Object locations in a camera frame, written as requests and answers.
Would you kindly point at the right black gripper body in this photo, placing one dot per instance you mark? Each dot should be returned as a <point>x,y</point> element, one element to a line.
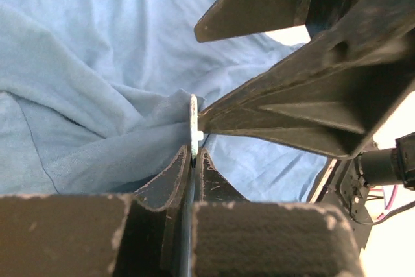
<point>386,167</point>

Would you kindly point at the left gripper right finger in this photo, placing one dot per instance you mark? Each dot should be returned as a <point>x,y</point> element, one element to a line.
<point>241,238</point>

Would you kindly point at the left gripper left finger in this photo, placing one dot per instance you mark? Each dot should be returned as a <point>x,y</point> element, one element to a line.
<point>112,234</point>

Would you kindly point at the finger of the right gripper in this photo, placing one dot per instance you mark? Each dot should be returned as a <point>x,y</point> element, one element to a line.
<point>331,95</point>
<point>233,18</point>

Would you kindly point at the small round brooch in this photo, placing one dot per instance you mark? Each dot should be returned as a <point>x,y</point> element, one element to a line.
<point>196,135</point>

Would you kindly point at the blue t-shirt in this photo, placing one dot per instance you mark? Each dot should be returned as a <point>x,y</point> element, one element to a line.
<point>95,93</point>

